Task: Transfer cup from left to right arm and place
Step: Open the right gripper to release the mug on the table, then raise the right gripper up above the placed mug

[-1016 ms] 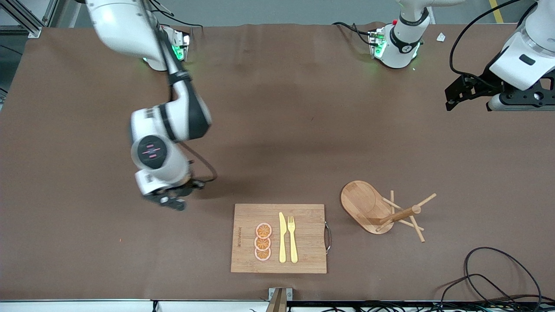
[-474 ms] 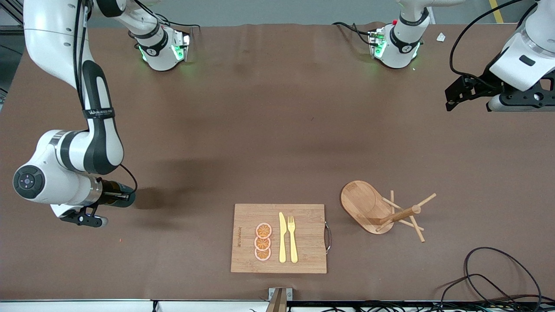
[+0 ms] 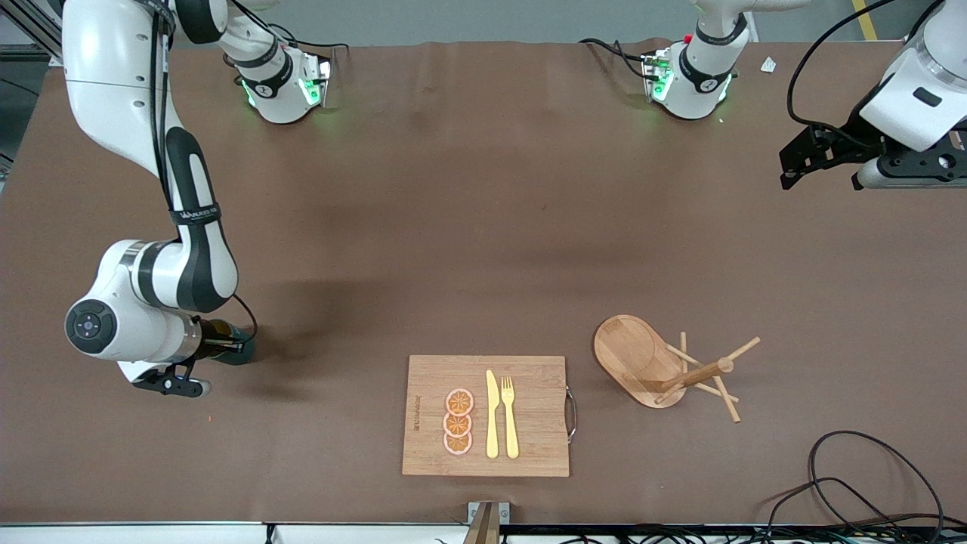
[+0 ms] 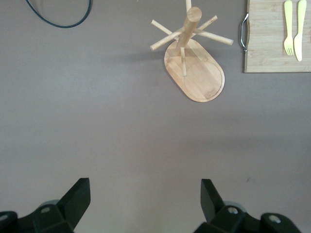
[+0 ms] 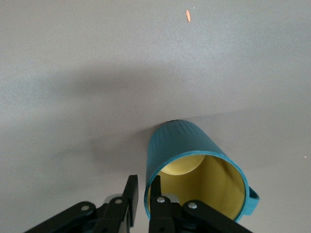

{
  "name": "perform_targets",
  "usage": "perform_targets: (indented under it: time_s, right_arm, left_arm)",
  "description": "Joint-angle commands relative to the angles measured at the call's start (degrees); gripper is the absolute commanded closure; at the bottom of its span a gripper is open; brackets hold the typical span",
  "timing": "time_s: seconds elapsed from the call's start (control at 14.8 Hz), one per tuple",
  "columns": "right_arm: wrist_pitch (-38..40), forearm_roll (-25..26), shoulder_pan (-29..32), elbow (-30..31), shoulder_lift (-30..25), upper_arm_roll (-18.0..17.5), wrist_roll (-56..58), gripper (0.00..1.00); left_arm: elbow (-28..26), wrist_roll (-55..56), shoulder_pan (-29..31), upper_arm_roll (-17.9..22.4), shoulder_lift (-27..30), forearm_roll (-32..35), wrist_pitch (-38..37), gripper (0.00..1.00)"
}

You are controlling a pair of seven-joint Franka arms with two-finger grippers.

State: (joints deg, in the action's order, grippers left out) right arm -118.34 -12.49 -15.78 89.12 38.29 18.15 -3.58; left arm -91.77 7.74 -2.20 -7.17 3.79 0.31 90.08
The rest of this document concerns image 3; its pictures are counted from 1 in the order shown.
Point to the small white paper scrap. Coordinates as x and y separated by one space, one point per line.
768 66

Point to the wooden mug tree stand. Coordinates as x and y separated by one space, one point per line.
631 355

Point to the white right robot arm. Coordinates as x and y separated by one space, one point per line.
113 75

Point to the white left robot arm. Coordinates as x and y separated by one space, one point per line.
702 75

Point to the dark green mug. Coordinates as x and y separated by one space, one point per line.
240 355

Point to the metal bracket with post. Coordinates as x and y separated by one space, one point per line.
489 521

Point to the bamboo cutting board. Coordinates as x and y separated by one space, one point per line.
536 415

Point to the aluminium frame profile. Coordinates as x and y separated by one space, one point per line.
30 38

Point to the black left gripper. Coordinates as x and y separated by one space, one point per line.
844 144

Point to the orange slice toy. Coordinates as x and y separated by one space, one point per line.
457 424

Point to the yellow plastic fork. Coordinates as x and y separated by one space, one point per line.
511 431

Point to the white table edge rail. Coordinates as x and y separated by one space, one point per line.
151 535

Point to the yellow plastic knife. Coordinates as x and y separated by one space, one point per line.
492 423

